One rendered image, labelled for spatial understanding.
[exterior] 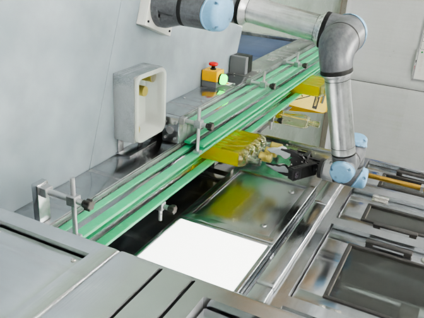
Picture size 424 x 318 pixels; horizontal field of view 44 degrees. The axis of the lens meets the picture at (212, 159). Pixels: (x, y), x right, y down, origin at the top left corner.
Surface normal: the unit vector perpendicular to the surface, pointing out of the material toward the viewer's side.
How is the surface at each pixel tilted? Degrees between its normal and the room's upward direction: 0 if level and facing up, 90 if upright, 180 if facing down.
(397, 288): 90
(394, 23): 90
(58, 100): 0
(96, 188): 90
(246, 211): 90
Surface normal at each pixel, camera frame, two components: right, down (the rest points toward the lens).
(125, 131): -0.45, 0.34
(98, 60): 0.89, 0.23
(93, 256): 0.06, -0.91
